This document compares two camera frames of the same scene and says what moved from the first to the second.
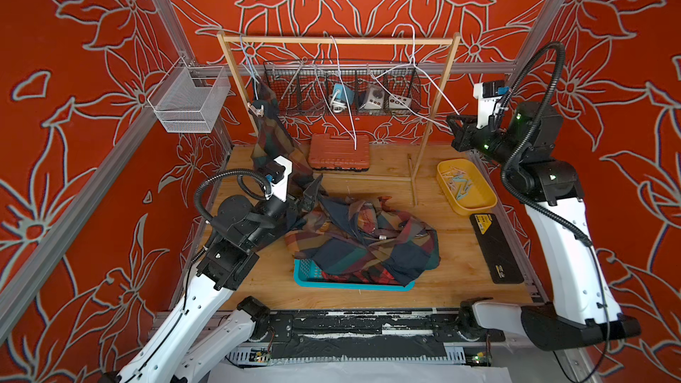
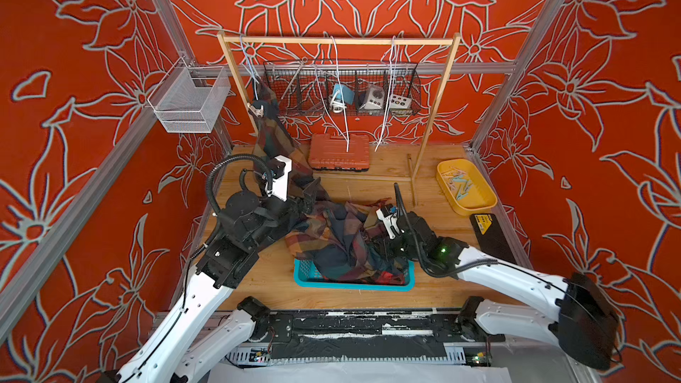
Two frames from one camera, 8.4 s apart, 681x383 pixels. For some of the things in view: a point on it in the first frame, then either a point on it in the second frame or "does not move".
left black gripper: (294, 206) does not move
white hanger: (382, 87) → (394, 50)
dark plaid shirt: (275, 138) does not move
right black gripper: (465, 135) → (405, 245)
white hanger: (254, 80) does not move
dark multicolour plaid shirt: (364, 239) does not move
